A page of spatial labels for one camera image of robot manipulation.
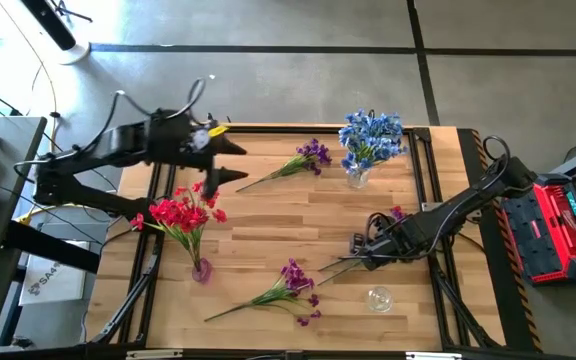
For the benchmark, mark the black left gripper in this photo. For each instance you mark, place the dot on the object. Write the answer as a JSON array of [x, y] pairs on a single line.
[[183, 155]]

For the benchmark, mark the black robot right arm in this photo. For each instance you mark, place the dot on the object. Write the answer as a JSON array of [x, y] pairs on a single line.
[[468, 200]]

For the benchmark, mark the silver metal bracket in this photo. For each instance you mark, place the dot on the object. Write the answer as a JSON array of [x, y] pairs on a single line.
[[433, 356], [153, 355]]

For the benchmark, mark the red and black toolbox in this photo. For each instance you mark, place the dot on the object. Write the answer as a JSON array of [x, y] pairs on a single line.
[[543, 250]]

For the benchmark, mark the black aluminium table frame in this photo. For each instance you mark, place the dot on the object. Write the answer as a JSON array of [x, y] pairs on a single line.
[[293, 129]]

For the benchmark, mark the grey desk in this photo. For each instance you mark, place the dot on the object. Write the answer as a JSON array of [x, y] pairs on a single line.
[[13, 145]]

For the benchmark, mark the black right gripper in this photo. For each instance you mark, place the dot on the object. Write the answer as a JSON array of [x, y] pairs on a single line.
[[398, 240]]

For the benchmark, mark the dark purple flower bunch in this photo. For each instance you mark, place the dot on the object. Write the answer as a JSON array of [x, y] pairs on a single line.
[[315, 152], [397, 213]]

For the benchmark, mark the pink glass vase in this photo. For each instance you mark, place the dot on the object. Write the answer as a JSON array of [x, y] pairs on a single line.
[[202, 272]]

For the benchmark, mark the black post white base stand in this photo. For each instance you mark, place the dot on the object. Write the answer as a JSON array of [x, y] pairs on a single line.
[[50, 22]]

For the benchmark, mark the blue artificial flower bunch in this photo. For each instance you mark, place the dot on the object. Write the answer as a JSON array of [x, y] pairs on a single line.
[[363, 160], [388, 127], [349, 135]]

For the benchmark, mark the black hazard striped panel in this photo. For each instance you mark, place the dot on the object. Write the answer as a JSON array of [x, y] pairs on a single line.
[[513, 300]]

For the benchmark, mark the clear cut glass vase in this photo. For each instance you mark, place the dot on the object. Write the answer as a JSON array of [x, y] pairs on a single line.
[[380, 300], [358, 180]]

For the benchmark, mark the magenta artificial flower bunch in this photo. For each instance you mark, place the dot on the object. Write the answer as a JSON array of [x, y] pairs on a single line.
[[295, 277]]

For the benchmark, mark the black desk support beam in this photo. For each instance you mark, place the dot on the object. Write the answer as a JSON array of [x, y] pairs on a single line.
[[53, 247]]

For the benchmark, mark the white printed box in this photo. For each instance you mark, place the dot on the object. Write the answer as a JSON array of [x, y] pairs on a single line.
[[53, 285]]

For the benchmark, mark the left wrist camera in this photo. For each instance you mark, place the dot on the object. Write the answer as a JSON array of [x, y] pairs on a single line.
[[200, 140]]

